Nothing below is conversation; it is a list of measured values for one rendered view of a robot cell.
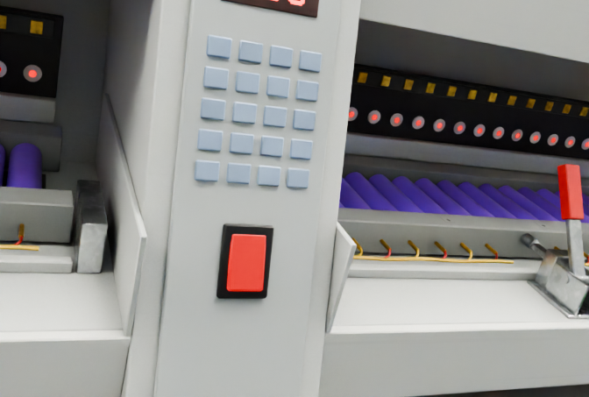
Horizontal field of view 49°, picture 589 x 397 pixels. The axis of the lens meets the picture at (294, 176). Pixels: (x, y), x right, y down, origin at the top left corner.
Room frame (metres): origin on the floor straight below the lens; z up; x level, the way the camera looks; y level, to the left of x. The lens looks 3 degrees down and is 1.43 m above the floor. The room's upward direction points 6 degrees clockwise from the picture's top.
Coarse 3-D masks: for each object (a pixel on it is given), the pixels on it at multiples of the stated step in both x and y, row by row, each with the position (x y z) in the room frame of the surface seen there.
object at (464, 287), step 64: (384, 128) 0.52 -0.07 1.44; (448, 128) 0.54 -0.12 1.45; (512, 128) 0.56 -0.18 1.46; (576, 128) 0.59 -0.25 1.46; (384, 192) 0.47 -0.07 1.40; (448, 192) 0.50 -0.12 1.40; (512, 192) 0.53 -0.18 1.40; (576, 192) 0.41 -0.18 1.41; (384, 256) 0.41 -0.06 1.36; (448, 256) 0.43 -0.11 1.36; (512, 256) 0.45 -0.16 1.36; (576, 256) 0.40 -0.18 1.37; (384, 320) 0.34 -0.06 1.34; (448, 320) 0.35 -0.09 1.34; (512, 320) 0.37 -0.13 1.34; (576, 320) 0.39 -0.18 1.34; (320, 384) 0.33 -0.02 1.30; (384, 384) 0.34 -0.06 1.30; (448, 384) 0.36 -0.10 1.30; (512, 384) 0.38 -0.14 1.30; (576, 384) 0.40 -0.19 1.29
